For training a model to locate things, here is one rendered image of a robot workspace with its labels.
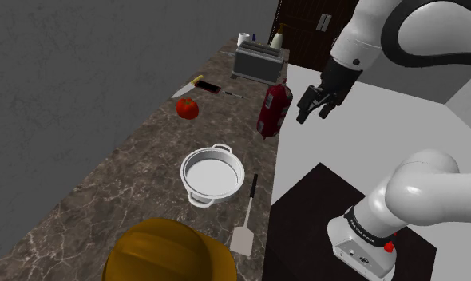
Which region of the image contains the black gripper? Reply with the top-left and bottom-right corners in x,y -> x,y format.
295,57 -> 364,125

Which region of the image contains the red fire extinguisher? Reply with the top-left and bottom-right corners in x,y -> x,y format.
256,77 -> 294,141

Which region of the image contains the dark wooden door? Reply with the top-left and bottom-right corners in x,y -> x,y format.
267,0 -> 361,73

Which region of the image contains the grey toaster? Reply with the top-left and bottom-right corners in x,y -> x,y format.
230,40 -> 286,86

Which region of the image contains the white soap dispenser bottle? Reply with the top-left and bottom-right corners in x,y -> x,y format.
269,22 -> 286,51

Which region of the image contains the red-edged black phone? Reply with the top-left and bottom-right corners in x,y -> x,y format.
193,79 -> 223,96

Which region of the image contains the dark robot stand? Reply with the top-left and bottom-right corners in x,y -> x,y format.
261,162 -> 438,281

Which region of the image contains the red tomato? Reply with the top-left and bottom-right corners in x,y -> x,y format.
176,97 -> 200,121

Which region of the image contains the yellow-brown hard hat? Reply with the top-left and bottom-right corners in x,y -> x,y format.
101,217 -> 239,281

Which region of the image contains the white two-handled pot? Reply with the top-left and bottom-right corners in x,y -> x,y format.
180,143 -> 246,208

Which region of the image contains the kitchen knife with yellow handle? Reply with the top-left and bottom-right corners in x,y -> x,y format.
170,74 -> 205,100

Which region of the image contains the spatula with black handle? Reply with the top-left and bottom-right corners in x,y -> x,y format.
228,172 -> 259,258

